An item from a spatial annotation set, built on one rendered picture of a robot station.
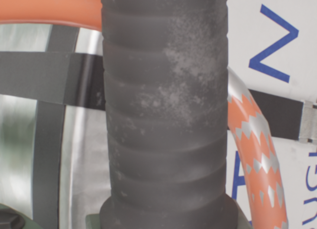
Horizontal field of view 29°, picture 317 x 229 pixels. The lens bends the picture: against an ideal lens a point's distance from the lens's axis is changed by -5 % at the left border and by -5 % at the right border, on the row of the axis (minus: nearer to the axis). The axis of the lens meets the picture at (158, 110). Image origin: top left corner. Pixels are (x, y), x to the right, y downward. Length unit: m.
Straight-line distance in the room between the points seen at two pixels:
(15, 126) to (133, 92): 0.30
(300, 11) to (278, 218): 0.32
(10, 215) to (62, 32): 0.19
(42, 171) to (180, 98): 0.25
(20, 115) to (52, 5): 0.24
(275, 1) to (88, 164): 0.20
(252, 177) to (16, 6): 0.10
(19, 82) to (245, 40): 0.16
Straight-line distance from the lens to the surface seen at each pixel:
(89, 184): 0.39
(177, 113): 0.16
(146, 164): 0.17
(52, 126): 0.40
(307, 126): 0.53
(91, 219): 0.20
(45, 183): 0.41
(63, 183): 0.39
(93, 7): 0.22
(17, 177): 0.46
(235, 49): 0.46
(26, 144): 0.45
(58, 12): 0.22
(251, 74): 0.48
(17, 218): 0.23
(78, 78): 0.38
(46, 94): 0.41
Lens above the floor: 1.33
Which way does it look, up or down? 27 degrees down
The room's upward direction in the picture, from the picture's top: 136 degrees counter-clockwise
